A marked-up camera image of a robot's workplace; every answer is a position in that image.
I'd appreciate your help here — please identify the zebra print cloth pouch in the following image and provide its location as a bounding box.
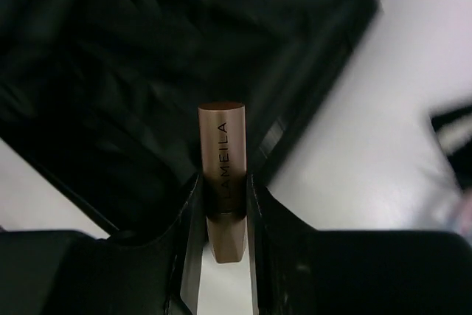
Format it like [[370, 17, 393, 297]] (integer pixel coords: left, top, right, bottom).
[[431, 102, 471, 193]]

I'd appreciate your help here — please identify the rose gold lipstick tube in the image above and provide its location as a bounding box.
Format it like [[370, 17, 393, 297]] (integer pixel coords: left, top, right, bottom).
[[198, 102, 247, 263]]

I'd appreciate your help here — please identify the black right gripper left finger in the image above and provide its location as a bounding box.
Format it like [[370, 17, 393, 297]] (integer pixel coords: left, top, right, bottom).
[[1, 176, 202, 314]]

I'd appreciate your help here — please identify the black hard-shell suitcase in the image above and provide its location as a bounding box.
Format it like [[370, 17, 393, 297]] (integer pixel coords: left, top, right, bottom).
[[1, 0, 379, 232]]

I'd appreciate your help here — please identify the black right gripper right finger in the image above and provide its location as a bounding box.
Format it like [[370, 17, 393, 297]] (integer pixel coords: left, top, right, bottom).
[[246, 176, 471, 314]]

